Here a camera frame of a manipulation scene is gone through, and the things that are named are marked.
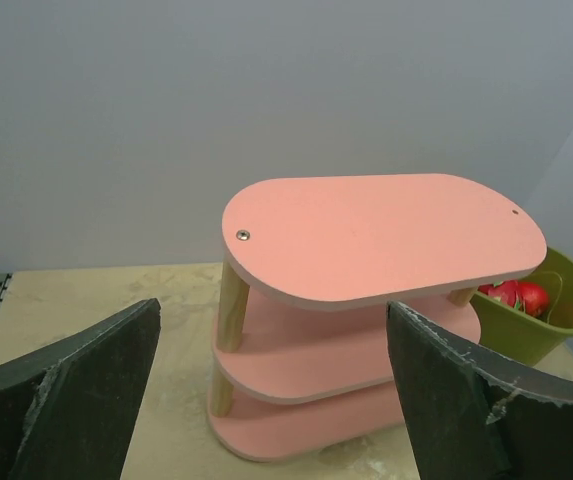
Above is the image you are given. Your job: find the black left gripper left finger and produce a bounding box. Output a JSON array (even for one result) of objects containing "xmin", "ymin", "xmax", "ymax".
[{"xmin": 0, "ymin": 299, "xmax": 161, "ymax": 479}]

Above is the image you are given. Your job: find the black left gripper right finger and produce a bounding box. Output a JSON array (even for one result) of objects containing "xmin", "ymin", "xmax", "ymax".
[{"xmin": 386, "ymin": 302, "xmax": 573, "ymax": 479}]

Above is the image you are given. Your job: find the pink three-tier wooden shelf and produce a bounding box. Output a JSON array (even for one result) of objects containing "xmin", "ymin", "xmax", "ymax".
[{"xmin": 208, "ymin": 173, "xmax": 547, "ymax": 462}]

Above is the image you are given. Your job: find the olive green plastic bin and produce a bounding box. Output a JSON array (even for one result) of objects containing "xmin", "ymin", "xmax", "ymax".
[{"xmin": 471, "ymin": 248, "xmax": 573, "ymax": 366}]

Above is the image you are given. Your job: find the red dragon fruit toy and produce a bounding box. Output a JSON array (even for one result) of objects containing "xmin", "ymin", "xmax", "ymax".
[{"xmin": 478, "ymin": 280, "xmax": 522, "ymax": 309}]

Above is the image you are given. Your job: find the red apple toy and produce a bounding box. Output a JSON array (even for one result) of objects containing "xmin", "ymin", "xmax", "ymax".
[{"xmin": 517, "ymin": 281, "xmax": 550, "ymax": 318}]

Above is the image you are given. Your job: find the black metal wall bracket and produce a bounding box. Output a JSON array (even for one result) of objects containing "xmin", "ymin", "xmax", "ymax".
[{"xmin": 0, "ymin": 273, "xmax": 13, "ymax": 304}]

